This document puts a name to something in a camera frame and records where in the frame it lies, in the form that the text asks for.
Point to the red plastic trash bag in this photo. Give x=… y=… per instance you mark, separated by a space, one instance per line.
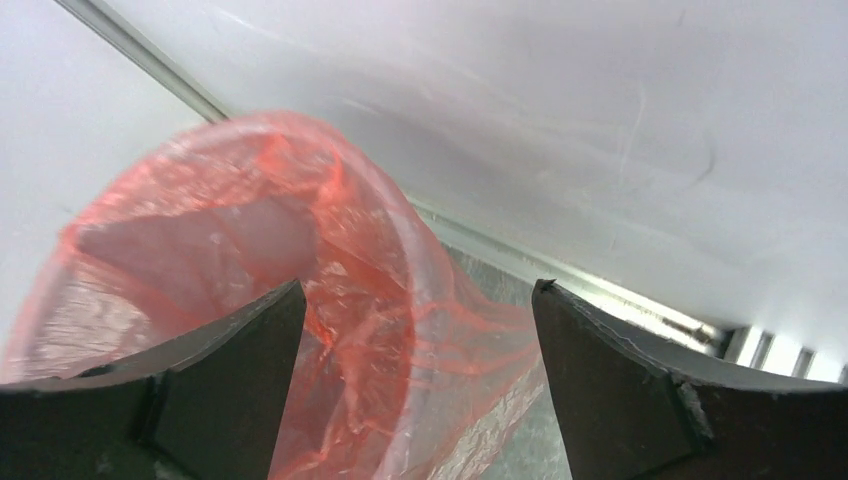
x=405 y=369

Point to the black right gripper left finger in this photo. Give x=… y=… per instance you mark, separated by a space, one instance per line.
x=207 y=404

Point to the aluminium frame post left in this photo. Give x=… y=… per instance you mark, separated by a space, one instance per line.
x=109 y=25

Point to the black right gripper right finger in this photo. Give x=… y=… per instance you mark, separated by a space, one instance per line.
x=633 y=405

